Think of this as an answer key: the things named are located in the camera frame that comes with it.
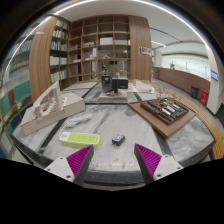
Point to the dark bookshelf with books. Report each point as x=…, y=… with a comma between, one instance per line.
x=59, y=50

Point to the wall display screen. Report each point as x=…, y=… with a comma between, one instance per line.
x=214, y=75

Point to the wooden cubby shelf unit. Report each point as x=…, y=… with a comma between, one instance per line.
x=105, y=41

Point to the small black charger block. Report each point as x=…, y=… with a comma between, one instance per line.
x=118, y=140

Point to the red standing sign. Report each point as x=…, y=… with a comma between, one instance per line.
x=204, y=98

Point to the green and white power strip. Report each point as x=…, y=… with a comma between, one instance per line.
x=80, y=138

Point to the black bin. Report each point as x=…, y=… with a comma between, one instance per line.
x=194, y=92

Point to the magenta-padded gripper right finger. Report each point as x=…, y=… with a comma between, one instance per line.
x=150, y=160

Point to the glass-fronted bookshelf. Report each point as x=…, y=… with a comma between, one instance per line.
x=15, y=93

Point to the pale flat building model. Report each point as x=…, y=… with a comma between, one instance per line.
x=141, y=86

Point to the black building model on base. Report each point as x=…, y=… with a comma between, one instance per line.
x=115, y=85

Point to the brown building model on board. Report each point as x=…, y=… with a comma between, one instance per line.
x=163, y=111

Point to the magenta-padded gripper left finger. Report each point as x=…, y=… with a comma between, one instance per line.
x=78, y=160

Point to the wall poster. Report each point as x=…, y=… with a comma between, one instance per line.
x=145, y=51

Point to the white cardboard building model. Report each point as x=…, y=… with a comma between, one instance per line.
x=71, y=105

